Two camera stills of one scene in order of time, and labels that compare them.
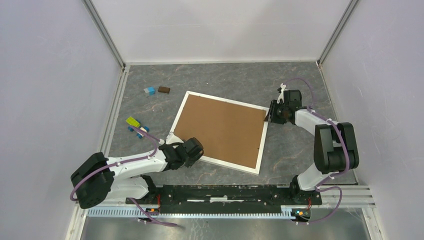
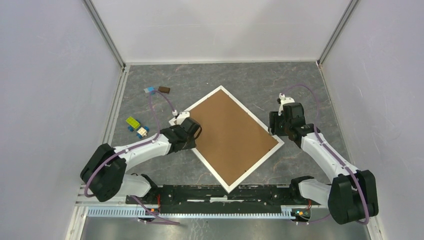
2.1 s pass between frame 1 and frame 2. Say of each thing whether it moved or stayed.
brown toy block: stayed
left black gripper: moved
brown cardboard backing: moved
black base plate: stayed
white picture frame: moved
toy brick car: stayed
